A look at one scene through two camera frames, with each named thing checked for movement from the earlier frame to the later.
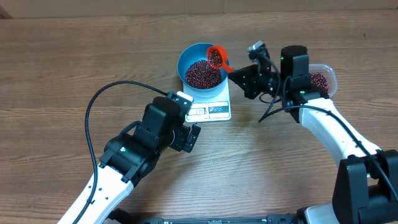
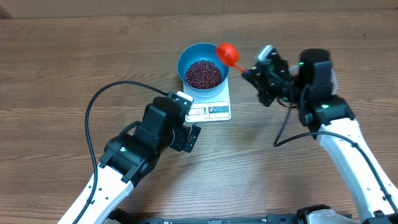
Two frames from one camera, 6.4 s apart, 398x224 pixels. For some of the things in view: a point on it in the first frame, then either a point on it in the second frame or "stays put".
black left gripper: [180, 142] stays put
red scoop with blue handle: [217, 58] → [228, 53]
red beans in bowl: [201, 74] stays put
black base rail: [119, 216] stays put
